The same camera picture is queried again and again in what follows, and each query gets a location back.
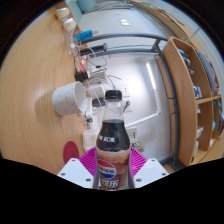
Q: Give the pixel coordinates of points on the wooden bed rail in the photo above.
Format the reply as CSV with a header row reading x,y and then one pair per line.
x,y
160,13

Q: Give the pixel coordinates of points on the white charger block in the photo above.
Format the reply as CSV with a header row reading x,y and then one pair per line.
x,y
96,92

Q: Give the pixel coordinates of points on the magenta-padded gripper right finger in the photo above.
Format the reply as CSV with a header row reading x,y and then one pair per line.
x,y
150,170

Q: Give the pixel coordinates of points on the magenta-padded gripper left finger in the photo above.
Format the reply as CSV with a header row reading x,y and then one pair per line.
x,y
75,171

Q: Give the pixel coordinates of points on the wooden shelf unit with items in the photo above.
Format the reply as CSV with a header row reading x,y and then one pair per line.
x,y
185,100

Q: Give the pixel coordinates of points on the teal pillow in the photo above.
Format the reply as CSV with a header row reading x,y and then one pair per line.
x,y
86,4

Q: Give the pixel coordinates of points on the cola bottle with black cap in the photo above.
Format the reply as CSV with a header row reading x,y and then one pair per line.
x,y
112,146

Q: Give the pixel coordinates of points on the white desk lamp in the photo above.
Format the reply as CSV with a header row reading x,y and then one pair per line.
x,y
151,76

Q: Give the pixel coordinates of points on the black electric shaver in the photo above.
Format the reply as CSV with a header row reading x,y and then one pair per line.
x,y
93,49

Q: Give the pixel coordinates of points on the round red coaster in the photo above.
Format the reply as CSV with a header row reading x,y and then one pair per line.
x,y
70,151

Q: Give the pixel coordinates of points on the small black box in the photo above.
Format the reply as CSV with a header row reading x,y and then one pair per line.
x,y
81,76

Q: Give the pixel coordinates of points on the white tissue pack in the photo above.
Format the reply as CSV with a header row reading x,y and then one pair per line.
x,y
90,140

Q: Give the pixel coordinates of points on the grey metal loft bed frame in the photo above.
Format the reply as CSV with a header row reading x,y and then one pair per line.
x,y
133,36

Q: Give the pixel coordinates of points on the white speckled mug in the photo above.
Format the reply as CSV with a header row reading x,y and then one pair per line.
x,y
66,99

